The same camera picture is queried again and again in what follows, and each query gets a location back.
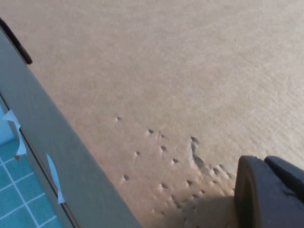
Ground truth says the brown cardboard shoe box shell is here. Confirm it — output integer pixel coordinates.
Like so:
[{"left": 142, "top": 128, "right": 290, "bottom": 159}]
[{"left": 0, "top": 0, "right": 304, "bottom": 228}]

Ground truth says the green checked tablecloth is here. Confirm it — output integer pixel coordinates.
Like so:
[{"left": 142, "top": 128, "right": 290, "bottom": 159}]
[{"left": 0, "top": 136, "right": 64, "bottom": 228}]

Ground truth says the straight white tape strip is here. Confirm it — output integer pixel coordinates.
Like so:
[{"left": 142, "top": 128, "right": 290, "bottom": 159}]
[{"left": 46, "top": 153, "right": 65, "bottom": 205}]

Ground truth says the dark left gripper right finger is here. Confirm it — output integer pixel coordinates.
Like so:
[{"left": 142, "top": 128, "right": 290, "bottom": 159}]
[{"left": 264, "top": 155, "right": 304, "bottom": 204}]

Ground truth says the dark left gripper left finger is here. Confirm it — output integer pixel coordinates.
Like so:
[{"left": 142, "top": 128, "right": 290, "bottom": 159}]
[{"left": 234, "top": 154, "right": 304, "bottom": 228}]

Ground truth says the curled white tape strip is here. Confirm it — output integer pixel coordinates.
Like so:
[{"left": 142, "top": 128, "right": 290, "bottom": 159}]
[{"left": 2, "top": 109, "right": 27, "bottom": 160}]

